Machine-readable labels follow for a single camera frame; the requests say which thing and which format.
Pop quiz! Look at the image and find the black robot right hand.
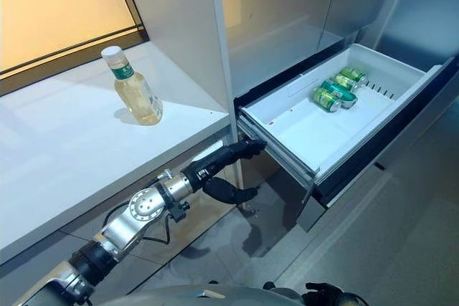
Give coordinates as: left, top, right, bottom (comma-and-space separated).
305, 282, 346, 306

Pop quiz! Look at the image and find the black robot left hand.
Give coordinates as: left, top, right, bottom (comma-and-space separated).
181, 140, 268, 206

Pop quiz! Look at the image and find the white fridge drawer bin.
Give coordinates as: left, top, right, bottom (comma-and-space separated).
239, 42, 444, 175

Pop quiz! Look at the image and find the stainless steel fridge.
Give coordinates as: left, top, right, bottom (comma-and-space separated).
209, 0, 459, 214

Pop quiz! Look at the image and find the yellow tea bottle green label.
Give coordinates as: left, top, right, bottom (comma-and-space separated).
100, 46, 164, 127

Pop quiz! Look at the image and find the grey robot torso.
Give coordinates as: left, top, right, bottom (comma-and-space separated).
85, 283, 309, 306

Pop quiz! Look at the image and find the green drink can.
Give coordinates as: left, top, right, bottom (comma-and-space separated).
311, 85, 344, 114
333, 74, 361, 93
339, 66, 369, 85

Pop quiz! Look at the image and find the white cabinet side panel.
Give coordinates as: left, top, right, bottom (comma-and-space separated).
118, 0, 238, 142

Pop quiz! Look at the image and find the teal drink can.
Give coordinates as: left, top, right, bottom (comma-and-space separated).
320, 80, 359, 110

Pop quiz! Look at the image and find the white open freezer drawer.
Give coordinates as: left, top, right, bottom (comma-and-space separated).
296, 56, 459, 234

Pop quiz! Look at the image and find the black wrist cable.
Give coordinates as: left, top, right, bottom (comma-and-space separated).
141, 198, 191, 247

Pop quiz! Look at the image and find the black window frame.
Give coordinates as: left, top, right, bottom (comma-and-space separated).
0, 0, 150, 87

